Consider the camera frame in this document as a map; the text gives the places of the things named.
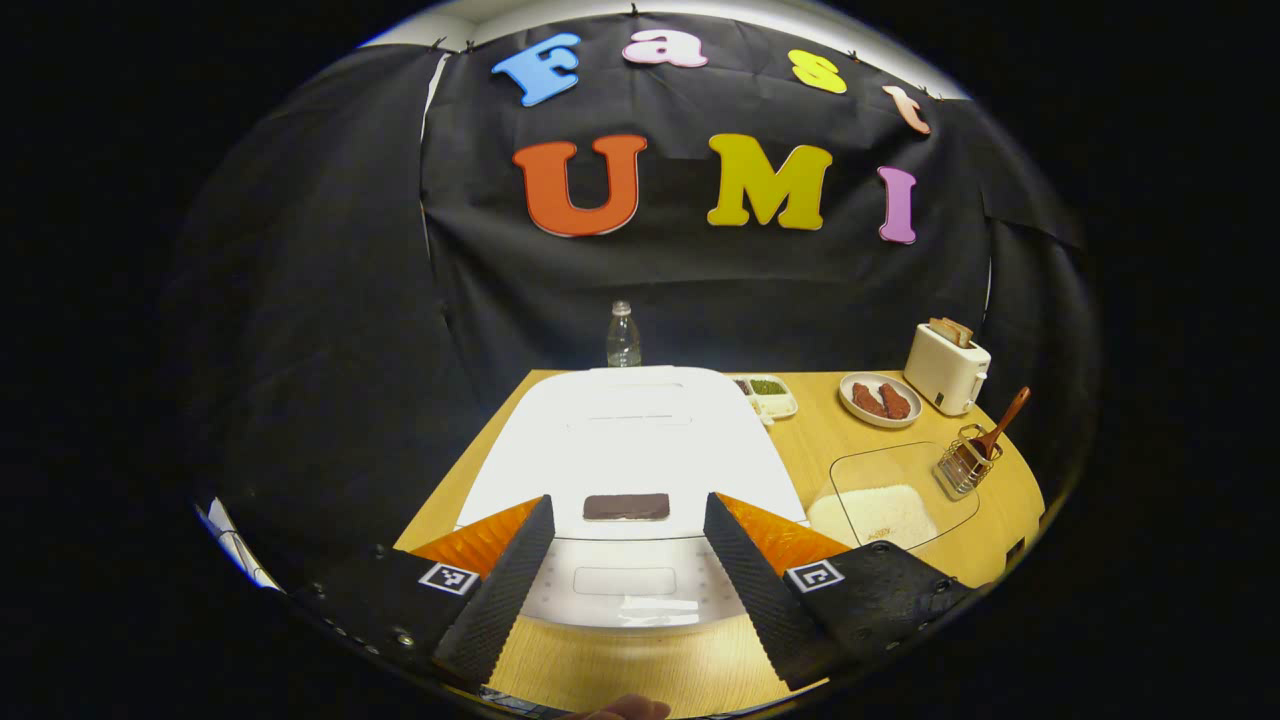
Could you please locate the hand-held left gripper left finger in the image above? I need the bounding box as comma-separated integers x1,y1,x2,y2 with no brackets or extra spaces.
290,494,557,693

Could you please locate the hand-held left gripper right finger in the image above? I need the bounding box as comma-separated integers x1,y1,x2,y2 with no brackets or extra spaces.
703,491,976,693

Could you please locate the clear glass rice tray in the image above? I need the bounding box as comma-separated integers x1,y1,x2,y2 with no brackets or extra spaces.
808,441,981,553

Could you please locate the white rice cooker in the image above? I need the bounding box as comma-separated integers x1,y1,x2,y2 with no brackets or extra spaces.
455,365,809,631

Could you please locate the brown wooden spoon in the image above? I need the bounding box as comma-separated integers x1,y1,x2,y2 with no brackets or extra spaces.
965,386,1032,466

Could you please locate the white divided condiment dish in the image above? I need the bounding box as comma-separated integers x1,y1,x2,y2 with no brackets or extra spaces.
733,374,799,423

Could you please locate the white round plate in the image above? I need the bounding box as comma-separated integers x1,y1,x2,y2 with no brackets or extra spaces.
839,371,923,429

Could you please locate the white toaster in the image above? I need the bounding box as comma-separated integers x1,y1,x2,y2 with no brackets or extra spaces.
903,322,992,417

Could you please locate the black backdrop cloth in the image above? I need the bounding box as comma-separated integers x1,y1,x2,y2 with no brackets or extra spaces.
165,10,1101,591

